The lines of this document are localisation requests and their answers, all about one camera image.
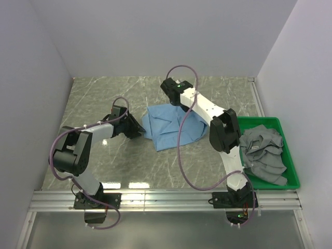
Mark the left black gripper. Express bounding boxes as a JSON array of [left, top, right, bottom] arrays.
[[120, 114, 145, 139]]

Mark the light blue long sleeve shirt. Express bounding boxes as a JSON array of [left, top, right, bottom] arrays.
[[142, 104, 208, 151]]

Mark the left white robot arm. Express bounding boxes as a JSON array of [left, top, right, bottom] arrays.
[[49, 105, 146, 209]]

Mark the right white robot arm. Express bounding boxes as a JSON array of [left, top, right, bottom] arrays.
[[161, 78, 255, 208]]

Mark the grey long sleeve shirt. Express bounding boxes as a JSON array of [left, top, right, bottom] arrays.
[[240, 124, 287, 186]]

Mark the green plastic bin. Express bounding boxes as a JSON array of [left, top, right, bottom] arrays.
[[238, 117, 300, 190]]

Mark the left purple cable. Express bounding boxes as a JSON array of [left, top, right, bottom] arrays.
[[49, 97, 121, 230]]

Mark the purple cable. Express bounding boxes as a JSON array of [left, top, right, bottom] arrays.
[[165, 64, 257, 230], [49, 97, 121, 230]]

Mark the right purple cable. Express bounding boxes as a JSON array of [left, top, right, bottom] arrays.
[[165, 64, 257, 230]]

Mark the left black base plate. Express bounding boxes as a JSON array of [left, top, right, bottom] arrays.
[[73, 191, 121, 210]]

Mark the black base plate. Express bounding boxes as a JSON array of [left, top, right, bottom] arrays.
[[208, 192, 258, 209], [73, 191, 121, 210]]

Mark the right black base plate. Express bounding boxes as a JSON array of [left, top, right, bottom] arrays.
[[208, 192, 258, 209]]

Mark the aluminium mounting rail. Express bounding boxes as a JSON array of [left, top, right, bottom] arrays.
[[17, 189, 314, 248]]

